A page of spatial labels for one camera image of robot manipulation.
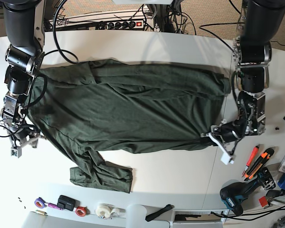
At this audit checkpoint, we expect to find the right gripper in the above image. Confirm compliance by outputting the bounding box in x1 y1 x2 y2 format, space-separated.
9 127 46 149

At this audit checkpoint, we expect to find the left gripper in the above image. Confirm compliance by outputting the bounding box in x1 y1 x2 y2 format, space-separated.
200 120 244 157

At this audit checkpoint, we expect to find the dark green t-shirt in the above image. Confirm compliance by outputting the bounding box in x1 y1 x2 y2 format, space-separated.
28 59 231 193

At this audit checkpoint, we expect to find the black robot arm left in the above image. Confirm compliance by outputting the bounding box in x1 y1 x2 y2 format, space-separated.
206 0 285 162

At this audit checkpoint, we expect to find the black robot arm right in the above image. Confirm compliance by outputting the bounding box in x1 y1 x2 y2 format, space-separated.
0 0 46 156

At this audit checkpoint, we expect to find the orange black utility knife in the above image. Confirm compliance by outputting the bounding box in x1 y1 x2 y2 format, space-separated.
244 148 275 181

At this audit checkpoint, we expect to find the teal black power drill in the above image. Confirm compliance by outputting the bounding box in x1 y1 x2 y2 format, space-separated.
220 167 276 216

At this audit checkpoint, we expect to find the purple tape roll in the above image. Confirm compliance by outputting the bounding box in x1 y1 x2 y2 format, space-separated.
34 197 46 209

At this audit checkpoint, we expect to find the red square tag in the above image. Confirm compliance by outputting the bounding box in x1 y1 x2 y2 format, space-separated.
259 196 269 208

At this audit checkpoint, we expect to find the brass cartridge piece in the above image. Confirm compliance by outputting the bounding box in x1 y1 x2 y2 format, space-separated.
35 210 47 216

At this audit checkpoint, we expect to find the white tray with black items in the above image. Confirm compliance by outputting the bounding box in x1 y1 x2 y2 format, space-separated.
172 210 226 223

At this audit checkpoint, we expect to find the red tape roll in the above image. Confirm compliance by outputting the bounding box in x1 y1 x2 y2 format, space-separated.
75 207 87 217

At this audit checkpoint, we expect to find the white tape roll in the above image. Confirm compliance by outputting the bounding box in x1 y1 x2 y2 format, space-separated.
95 204 112 219

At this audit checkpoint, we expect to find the clear tape roll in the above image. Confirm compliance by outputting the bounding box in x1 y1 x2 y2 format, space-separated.
111 208 126 218

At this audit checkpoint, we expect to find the black power strip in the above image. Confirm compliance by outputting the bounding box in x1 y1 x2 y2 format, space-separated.
95 21 144 30

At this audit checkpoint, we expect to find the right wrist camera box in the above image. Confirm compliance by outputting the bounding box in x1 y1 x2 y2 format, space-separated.
10 146 22 158

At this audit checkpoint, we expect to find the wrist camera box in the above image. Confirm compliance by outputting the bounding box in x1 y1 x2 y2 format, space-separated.
220 153 235 165
10 146 22 158

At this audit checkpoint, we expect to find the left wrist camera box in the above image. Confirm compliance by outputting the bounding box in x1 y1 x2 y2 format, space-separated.
220 153 235 165

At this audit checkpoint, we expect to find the black action camera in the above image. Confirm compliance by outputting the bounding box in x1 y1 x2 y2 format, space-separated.
57 195 76 211

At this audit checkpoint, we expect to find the black strap handle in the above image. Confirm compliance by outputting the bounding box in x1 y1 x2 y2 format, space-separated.
145 204 174 222

